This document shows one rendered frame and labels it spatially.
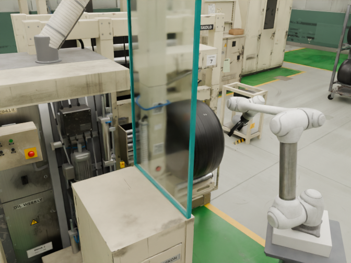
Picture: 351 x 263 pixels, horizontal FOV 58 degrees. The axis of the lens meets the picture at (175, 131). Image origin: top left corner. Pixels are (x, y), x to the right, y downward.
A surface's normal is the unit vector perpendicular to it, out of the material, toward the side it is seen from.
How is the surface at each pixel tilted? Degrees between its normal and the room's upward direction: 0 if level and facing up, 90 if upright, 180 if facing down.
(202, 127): 49
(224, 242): 0
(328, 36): 90
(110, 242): 0
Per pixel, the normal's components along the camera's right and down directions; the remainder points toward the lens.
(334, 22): -0.76, 0.26
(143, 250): 0.54, 0.37
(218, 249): 0.02, -0.91
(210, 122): 0.40, -0.37
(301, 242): -0.33, 0.40
